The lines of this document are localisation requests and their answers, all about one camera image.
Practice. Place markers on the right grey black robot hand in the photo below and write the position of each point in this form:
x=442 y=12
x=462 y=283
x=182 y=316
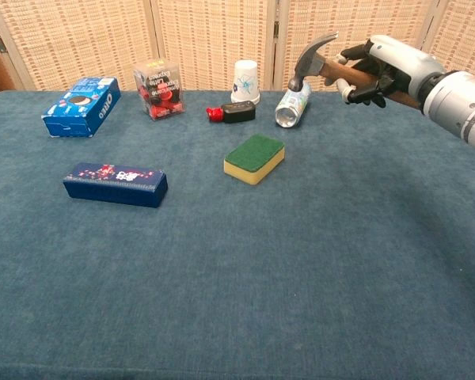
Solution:
x=403 y=61

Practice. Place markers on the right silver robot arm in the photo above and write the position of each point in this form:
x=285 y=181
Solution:
x=459 y=109

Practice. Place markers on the yellow sponge with green pad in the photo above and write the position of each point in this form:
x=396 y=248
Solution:
x=255 y=158

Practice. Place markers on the silver aluminium drink can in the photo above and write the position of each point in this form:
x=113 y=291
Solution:
x=293 y=107

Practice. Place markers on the white paper cup floral print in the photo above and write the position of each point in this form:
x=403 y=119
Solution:
x=245 y=81

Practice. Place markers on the black bottle with red cap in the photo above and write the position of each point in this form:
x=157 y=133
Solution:
x=237 y=112

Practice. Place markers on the woven bamboo folding screen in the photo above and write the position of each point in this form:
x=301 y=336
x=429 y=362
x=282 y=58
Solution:
x=221 y=39

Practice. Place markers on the clear box of coffee capsules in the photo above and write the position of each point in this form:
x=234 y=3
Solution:
x=160 y=93

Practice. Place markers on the blue table cloth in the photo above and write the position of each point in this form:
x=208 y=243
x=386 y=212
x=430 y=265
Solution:
x=237 y=257

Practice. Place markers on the long dark blue printed box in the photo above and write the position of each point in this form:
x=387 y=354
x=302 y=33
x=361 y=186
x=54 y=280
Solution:
x=115 y=188

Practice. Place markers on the blue Oreo cookie box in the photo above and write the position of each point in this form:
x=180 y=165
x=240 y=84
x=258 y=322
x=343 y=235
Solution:
x=83 y=107

